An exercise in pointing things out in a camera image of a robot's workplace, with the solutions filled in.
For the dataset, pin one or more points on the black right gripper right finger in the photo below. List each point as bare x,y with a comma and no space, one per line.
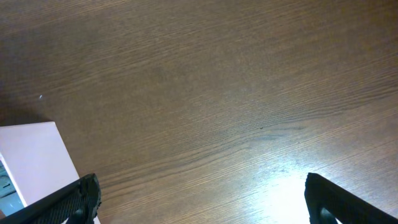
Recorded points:
329,203

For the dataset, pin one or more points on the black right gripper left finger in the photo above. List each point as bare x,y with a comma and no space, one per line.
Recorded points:
77,203

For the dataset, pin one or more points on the beige open cardboard box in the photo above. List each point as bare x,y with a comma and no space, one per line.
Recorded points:
34,164

